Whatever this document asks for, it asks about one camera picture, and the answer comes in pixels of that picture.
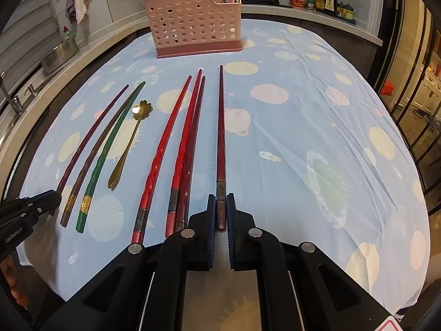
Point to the dark maroon chopstick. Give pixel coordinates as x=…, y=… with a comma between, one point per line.
x=66, y=176

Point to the red object on floor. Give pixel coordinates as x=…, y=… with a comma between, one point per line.
x=387, y=88

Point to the green chopstick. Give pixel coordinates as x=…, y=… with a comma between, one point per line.
x=86, y=201

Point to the brown chopstick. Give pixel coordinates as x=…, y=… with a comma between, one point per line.
x=70, y=201

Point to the metal colander bowl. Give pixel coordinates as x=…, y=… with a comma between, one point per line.
x=60, y=57

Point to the small seasoning jar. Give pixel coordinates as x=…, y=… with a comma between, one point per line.
x=311, y=3

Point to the purple hanging cloth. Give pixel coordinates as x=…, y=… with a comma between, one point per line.
x=71, y=7

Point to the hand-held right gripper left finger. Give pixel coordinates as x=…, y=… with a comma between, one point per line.
x=211, y=220

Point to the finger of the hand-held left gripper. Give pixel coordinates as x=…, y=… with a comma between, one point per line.
x=46, y=200

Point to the dark red chopstick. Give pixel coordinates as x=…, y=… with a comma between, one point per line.
x=220, y=144
x=187, y=179

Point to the white window blinds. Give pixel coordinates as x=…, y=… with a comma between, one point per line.
x=31, y=24

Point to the chrome soap dispenser pump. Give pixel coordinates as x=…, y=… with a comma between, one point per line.
x=30, y=91

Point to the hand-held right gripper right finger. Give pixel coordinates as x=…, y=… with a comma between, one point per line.
x=230, y=220

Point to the chrome kitchen faucet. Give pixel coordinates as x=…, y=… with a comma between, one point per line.
x=13, y=103

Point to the pink perforated utensil holder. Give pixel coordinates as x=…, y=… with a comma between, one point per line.
x=193, y=24

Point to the dark soy sauce bottle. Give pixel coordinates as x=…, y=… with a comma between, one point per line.
x=331, y=1

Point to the glass sliding door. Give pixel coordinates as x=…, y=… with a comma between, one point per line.
x=418, y=58

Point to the gold flower spoon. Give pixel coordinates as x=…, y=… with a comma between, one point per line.
x=142, y=108

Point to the blue planet print tablecloth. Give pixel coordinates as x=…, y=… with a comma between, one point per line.
x=293, y=127

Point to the green dish soap bottle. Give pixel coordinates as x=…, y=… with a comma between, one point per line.
x=69, y=35

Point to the white hanging towel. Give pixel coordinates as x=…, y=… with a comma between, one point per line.
x=82, y=1

